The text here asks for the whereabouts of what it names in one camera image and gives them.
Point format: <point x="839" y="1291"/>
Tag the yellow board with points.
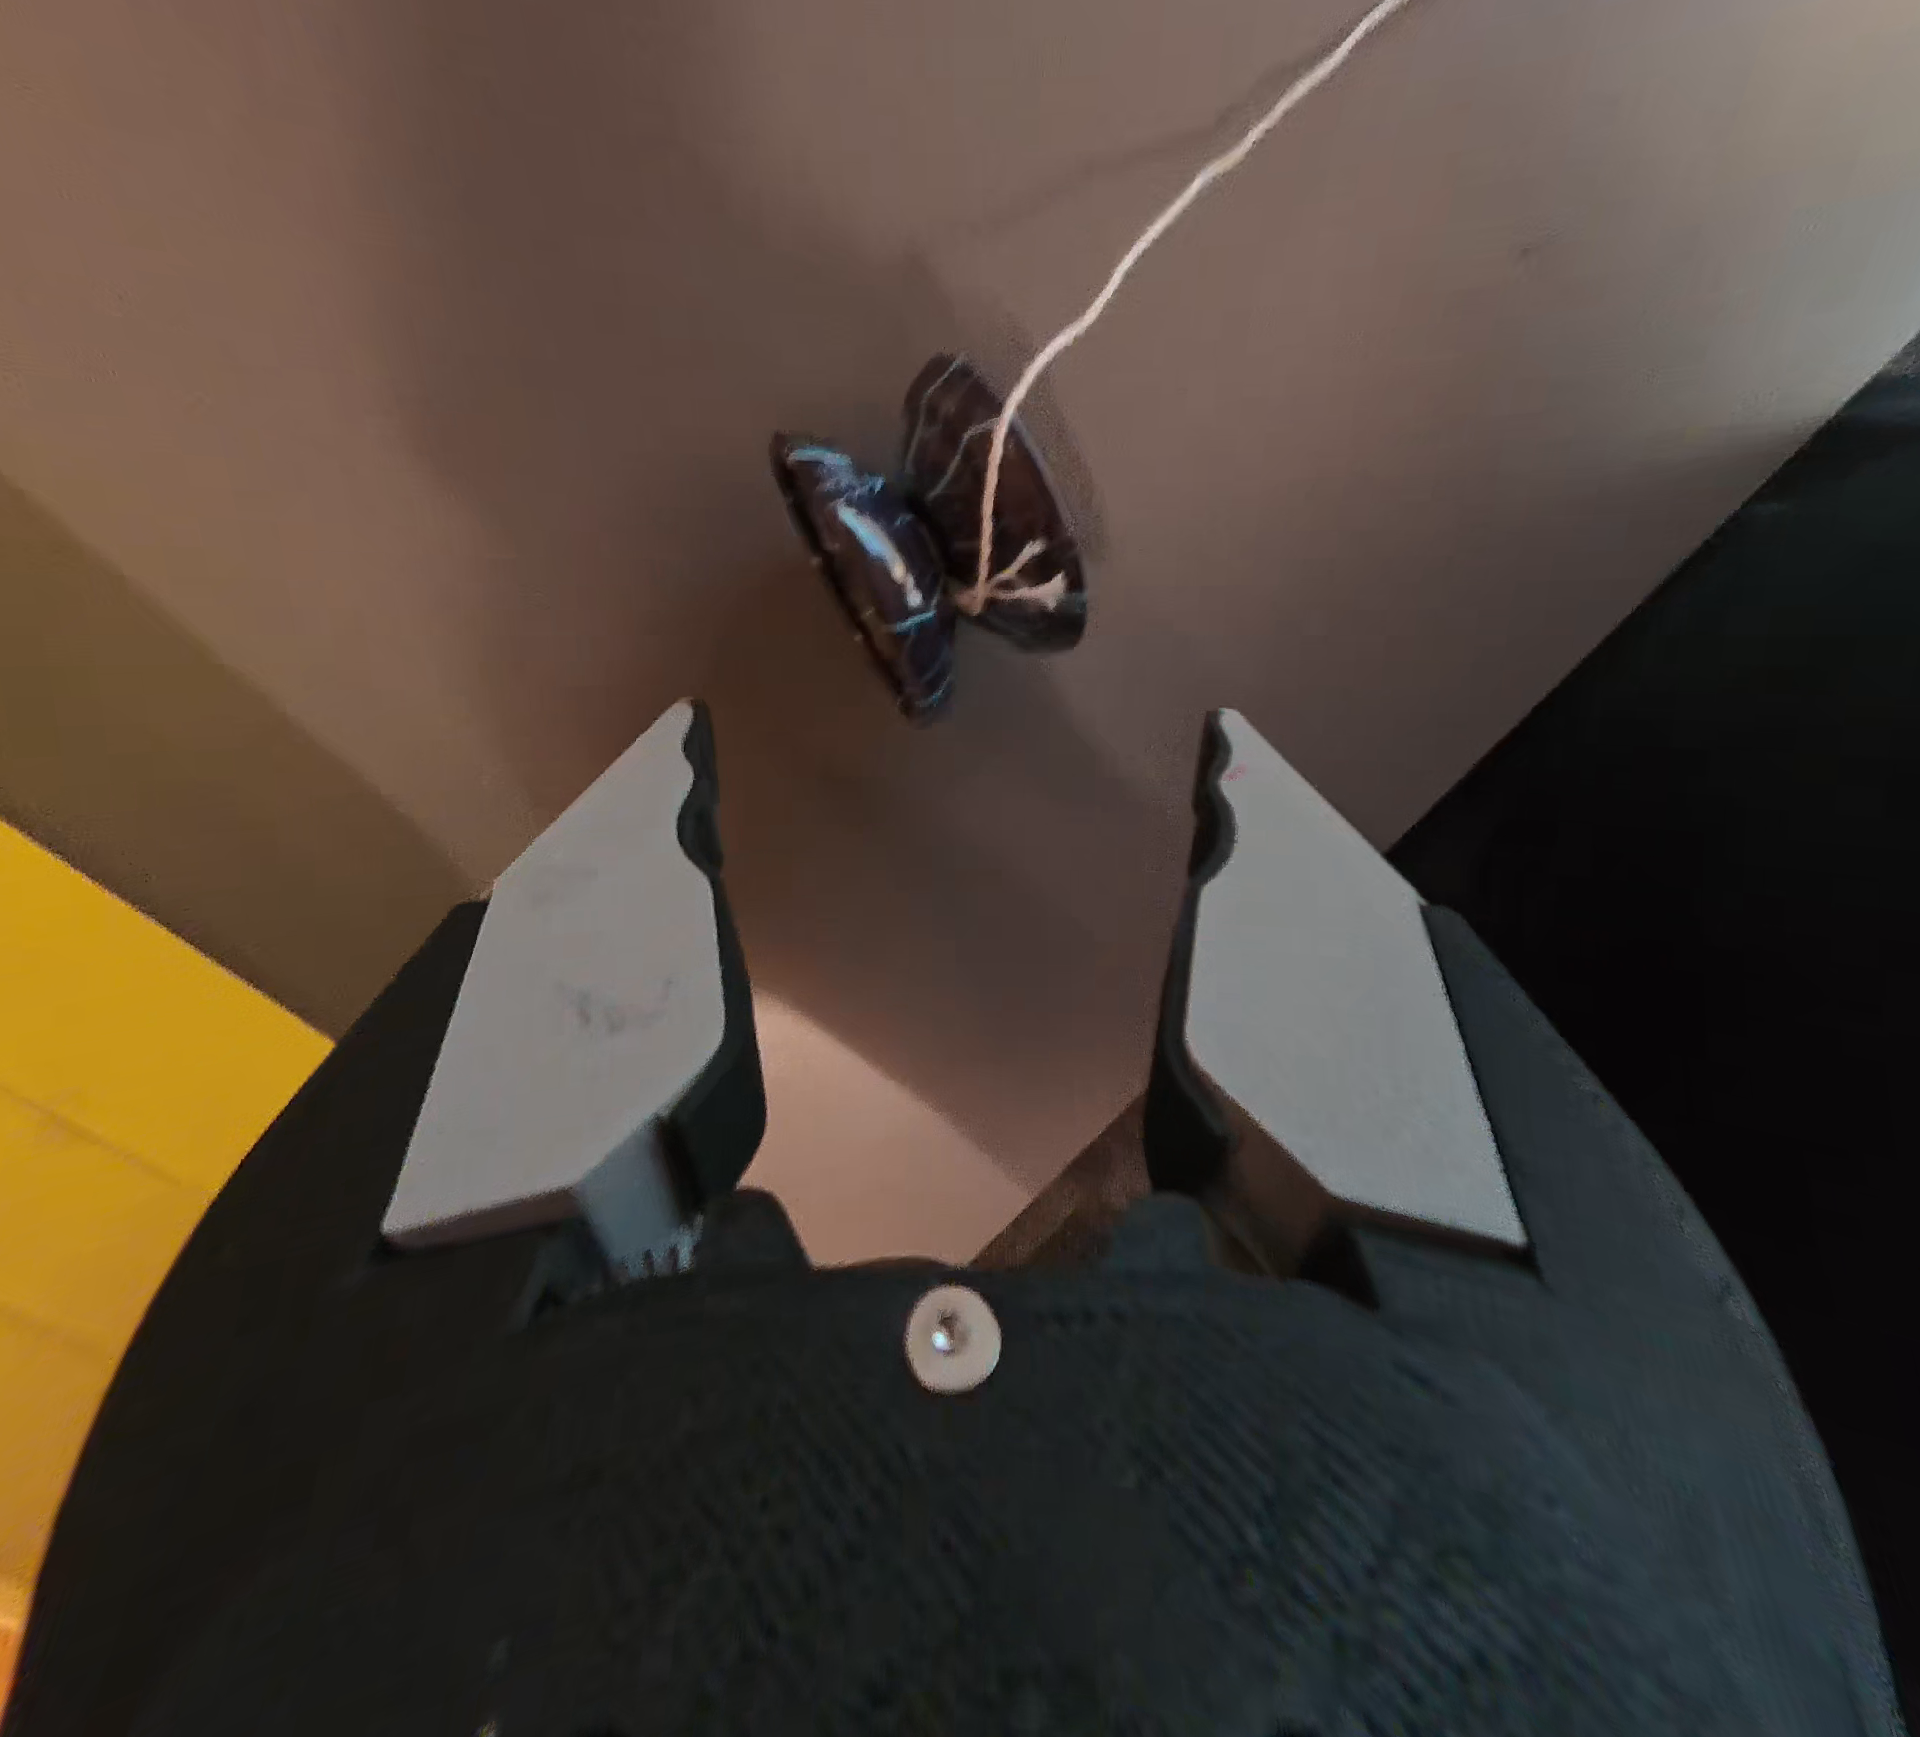
<point x="121" y="1168"/>

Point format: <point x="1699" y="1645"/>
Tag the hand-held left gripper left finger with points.
<point x="584" y="974"/>

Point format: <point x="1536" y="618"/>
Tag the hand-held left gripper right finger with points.
<point x="1321" y="1004"/>

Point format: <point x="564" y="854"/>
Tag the dark marbled yoyo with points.
<point x="939" y="553"/>

